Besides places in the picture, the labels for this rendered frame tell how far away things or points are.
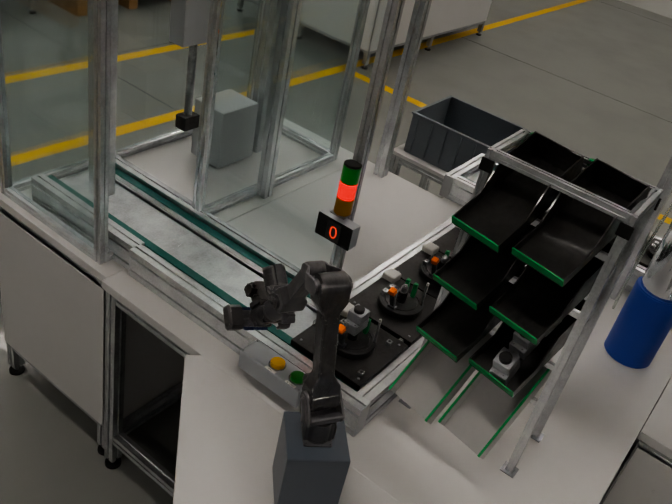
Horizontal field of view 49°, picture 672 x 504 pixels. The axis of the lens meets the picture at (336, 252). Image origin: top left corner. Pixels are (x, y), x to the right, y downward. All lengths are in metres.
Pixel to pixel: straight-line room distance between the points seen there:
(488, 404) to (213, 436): 0.69
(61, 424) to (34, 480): 0.27
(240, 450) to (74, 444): 1.24
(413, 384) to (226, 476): 0.52
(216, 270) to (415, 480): 0.90
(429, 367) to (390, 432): 0.22
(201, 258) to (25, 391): 1.14
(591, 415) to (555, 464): 0.26
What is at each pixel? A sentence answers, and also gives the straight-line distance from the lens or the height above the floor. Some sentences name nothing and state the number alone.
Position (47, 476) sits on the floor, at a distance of 2.95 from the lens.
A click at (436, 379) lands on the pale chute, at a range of 1.91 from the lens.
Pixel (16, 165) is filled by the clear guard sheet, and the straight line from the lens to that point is 2.66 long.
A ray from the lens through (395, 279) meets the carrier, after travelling 2.33.
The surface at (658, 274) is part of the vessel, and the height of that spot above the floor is 1.20.
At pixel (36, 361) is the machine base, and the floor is 0.21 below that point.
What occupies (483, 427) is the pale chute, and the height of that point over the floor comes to 1.03.
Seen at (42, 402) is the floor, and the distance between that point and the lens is 3.18.
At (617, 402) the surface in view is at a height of 0.86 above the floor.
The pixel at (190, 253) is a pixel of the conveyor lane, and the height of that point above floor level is 0.92.
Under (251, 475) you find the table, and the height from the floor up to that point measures 0.86.
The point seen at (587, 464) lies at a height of 0.86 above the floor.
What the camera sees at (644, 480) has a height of 0.71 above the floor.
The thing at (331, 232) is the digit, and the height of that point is 1.20.
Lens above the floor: 2.31
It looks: 34 degrees down
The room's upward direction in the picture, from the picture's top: 13 degrees clockwise
